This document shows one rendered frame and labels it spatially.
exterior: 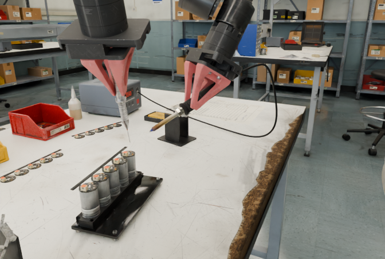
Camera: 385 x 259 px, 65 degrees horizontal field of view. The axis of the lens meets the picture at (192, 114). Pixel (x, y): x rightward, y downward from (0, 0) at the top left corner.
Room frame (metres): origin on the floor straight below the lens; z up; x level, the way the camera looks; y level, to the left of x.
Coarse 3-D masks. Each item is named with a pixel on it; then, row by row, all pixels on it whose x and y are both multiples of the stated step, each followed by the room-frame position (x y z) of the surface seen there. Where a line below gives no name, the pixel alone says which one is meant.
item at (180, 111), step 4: (180, 108) 0.51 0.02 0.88; (176, 112) 0.50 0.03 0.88; (180, 112) 0.50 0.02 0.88; (184, 112) 0.51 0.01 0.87; (168, 116) 0.50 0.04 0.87; (172, 116) 0.50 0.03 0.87; (176, 116) 0.50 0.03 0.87; (164, 120) 0.49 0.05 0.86; (168, 120) 0.50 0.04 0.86; (156, 124) 0.49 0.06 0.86; (160, 124) 0.49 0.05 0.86; (152, 128) 0.48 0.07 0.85; (156, 128) 0.49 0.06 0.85
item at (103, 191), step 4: (100, 176) 0.39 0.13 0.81; (108, 180) 0.39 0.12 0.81; (100, 184) 0.38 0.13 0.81; (104, 184) 0.38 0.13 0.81; (108, 184) 0.39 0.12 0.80; (100, 188) 0.38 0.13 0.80; (104, 188) 0.38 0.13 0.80; (108, 188) 0.39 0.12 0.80; (100, 192) 0.38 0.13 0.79; (104, 192) 0.38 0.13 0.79; (108, 192) 0.39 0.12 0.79; (100, 196) 0.38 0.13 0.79; (104, 196) 0.38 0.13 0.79; (108, 196) 0.39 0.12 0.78; (100, 200) 0.38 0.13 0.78; (104, 200) 0.38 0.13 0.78; (108, 200) 0.39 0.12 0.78; (100, 204) 0.38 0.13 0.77; (104, 204) 0.38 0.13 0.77; (108, 204) 0.39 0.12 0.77
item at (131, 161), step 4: (128, 152) 0.47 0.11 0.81; (132, 156) 0.46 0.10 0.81; (128, 160) 0.46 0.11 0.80; (132, 160) 0.46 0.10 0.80; (128, 164) 0.46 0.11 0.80; (132, 164) 0.46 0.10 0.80; (128, 168) 0.46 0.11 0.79; (132, 168) 0.46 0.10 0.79; (128, 172) 0.46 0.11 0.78; (132, 172) 0.46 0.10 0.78; (128, 176) 0.46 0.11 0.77; (132, 176) 0.46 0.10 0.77
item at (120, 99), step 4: (112, 76) 0.41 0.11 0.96; (116, 84) 0.41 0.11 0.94; (116, 88) 0.42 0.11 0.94; (116, 92) 0.42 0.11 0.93; (116, 96) 0.42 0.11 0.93; (120, 96) 0.42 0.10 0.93; (124, 96) 0.43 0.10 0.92; (116, 100) 0.43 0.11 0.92; (120, 100) 0.42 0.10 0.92; (124, 100) 0.43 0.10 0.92; (120, 104) 0.43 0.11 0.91; (124, 104) 0.43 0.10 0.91; (120, 108) 0.43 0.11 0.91; (124, 108) 0.43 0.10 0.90; (120, 112) 0.43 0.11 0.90; (124, 112) 0.43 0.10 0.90; (124, 116) 0.44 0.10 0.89; (124, 120) 0.44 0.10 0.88; (128, 120) 0.44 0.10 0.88
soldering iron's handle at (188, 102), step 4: (236, 76) 0.56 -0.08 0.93; (212, 84) 0.54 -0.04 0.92; (208, 88) 0.53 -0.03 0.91; (224, 88) 0.55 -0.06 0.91; (200, 92) 0.53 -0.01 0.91; (204, 92) 0.53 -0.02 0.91; (200, 96) 0.52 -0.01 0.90; (188, 100) 0.52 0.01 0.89; (180, 104) 0.51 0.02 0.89; (184, 104) 0.51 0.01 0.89; (188, 104) 0.51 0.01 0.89; (184, 108) 0.50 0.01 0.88; (188, 108) 0.51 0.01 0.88; (188, 112) 0.51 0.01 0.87
